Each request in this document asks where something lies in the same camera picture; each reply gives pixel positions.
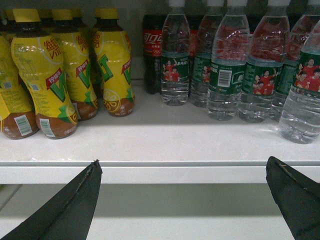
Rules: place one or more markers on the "clear water bottle green label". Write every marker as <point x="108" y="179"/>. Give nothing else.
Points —
<point x="175" y="49"/>
<point x="228" y="62"/>
<point x="297" y="37"/>
<point x="203" y="52"/>
<point x="300" y="117"/>
<point x="268" y="48"/>

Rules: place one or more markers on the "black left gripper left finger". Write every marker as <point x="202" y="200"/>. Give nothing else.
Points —
<point x="68" y="214"/>

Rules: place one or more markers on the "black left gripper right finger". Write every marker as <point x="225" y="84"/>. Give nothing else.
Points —
<point x="297" y="197"/>

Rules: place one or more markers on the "dark cola bottle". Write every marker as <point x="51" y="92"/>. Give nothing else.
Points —
<point x="152" y="25"/>

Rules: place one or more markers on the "yellow lemon tea bottle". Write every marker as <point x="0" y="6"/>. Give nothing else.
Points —
<point x="17" y="113"/>
<point x="76" y="63"/>
<point x="39" y="60"/>
<point x="113" y="50"/>

